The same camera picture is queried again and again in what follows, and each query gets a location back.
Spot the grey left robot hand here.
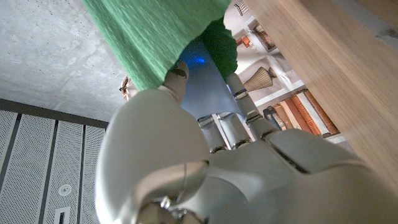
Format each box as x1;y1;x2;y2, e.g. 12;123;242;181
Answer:
95;60;398;224

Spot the gray paper roll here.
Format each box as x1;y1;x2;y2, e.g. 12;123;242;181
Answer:
178;37;244;121

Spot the green cloth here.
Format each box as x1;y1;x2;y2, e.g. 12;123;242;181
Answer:
81;0;239;91

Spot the printed bookshelf backdrop cloth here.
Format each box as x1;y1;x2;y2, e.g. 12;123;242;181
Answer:
119;0;357;153

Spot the grey perforated panel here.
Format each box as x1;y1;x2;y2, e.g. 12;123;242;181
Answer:
0;98;109;224

